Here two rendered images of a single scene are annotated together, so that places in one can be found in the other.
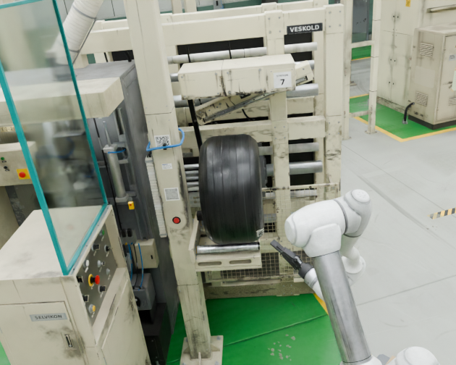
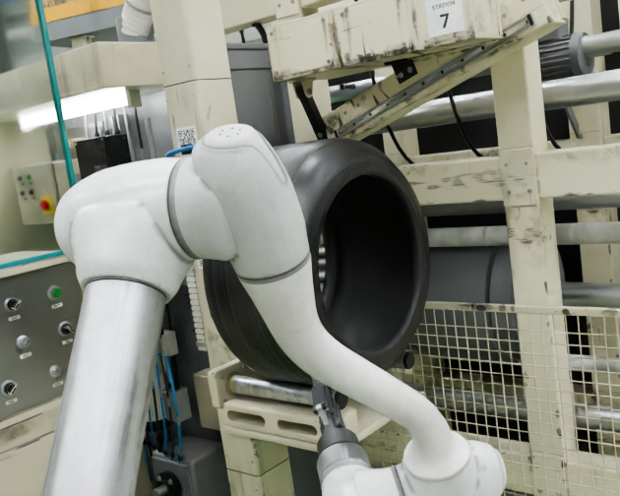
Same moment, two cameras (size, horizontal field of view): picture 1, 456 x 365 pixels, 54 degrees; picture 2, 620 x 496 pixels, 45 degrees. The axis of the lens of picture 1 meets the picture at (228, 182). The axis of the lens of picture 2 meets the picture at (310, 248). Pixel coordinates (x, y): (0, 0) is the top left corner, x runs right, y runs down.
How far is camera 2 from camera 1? 1.48 m
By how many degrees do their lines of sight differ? 39
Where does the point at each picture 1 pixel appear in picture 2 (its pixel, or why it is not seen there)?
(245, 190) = not seen: hidden behind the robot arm
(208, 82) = (311, 38)
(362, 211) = (211, 175)
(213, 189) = not seen: hidden behind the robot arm
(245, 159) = (289, 168)
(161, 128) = (184, 113)
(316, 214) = (106, 174)
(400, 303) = not seen: outside the picture
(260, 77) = (402, 15)
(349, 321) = (57, 479)
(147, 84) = (162, 26)
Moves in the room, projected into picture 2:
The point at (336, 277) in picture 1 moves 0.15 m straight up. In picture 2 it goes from (84, 345) to (59, 217)
